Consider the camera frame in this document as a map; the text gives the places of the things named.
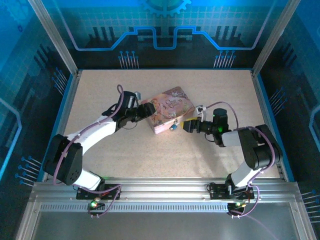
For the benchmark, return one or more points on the small padlock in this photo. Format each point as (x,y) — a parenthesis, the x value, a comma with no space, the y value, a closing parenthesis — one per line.
(173,128)

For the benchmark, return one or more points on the aluminium frame post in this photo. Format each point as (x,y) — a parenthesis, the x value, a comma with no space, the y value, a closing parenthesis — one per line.
(55,37)
(270,37)

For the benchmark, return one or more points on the small LED circuit board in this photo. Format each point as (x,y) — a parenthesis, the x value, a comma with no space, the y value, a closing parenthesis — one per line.
(237,205)
(96,205)

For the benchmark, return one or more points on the pink storybook tin box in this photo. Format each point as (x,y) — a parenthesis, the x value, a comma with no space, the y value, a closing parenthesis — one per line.
(170,105)

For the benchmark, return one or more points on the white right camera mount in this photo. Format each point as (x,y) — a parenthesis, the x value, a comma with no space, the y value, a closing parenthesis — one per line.
(203,115)

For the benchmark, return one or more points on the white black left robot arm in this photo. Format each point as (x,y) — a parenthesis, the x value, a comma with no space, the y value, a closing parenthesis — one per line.
(95,130)

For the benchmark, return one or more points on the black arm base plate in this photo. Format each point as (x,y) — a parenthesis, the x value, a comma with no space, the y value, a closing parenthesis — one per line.
(112,190)
(216,191)

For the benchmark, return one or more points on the grey metal sheet panel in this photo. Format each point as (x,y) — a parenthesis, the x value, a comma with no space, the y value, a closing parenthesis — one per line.
(162,227)

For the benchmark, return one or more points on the aluminium side rail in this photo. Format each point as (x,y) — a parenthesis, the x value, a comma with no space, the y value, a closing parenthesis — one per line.
(70,100)
(264,112)

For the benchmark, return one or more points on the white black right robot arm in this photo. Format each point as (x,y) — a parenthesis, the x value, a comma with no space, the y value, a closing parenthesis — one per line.
(257,150)

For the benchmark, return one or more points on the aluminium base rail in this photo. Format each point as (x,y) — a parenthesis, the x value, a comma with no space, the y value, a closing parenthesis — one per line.
(162,187)

